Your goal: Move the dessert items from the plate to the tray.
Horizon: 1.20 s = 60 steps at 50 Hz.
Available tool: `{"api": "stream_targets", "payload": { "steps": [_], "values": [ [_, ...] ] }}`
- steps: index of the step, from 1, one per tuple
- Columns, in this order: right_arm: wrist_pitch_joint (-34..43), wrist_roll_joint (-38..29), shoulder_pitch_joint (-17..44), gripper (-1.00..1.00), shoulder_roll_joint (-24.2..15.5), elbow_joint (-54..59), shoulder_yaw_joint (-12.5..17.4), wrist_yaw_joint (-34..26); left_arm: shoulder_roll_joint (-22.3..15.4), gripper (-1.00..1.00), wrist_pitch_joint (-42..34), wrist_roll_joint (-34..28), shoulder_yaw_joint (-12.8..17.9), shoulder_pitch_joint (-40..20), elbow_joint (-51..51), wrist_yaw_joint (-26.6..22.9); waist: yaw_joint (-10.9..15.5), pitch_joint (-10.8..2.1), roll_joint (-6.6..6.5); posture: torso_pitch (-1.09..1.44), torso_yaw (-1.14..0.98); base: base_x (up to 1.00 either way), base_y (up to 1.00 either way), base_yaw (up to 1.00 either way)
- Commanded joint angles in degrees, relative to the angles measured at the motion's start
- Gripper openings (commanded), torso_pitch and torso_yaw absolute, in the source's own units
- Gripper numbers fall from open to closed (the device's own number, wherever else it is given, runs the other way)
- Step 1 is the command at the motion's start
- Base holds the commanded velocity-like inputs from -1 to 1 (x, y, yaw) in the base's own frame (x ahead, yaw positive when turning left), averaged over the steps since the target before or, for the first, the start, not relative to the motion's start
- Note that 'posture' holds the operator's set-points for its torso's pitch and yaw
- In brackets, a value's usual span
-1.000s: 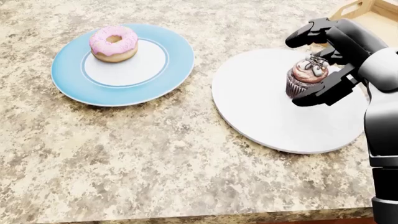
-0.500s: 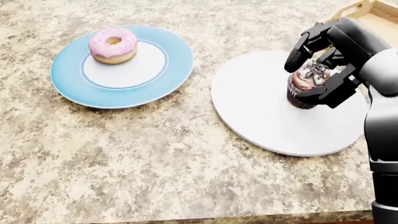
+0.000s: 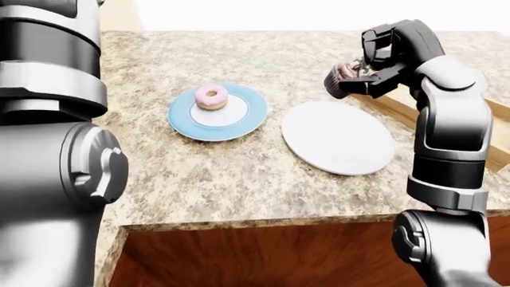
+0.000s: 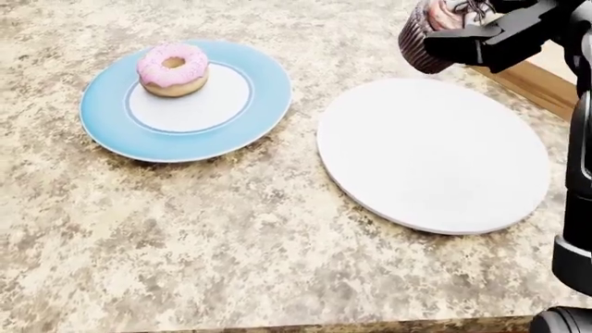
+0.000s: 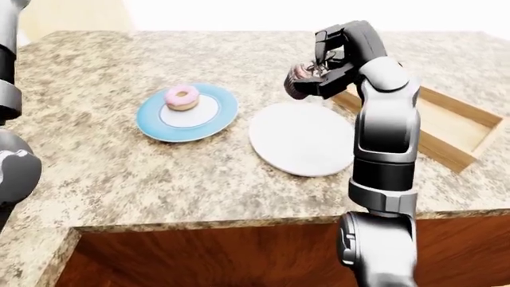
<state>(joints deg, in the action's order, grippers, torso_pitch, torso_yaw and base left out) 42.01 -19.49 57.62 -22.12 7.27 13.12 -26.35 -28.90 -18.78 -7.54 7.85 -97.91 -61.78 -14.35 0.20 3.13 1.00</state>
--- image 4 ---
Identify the wooden trim strip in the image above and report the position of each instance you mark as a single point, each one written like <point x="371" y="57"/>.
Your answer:
<point x="532" y="81"/>

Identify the blue rimmed white plate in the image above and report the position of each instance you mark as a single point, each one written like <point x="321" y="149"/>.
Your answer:
<point x="185" y="104"/>

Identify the chocolate cupcake with pink frosting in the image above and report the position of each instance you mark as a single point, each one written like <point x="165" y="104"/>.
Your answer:
<point x="418" y="41"/>

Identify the pink frosted sprinkle donut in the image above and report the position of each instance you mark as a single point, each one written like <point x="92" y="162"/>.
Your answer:
<point x="173" y="71"/>

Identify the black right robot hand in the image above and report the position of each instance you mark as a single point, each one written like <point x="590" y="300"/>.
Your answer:
<point x="504" y="33"/>

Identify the white round tray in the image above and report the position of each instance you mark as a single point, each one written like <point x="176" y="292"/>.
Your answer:
<point x="435" y="156"/>

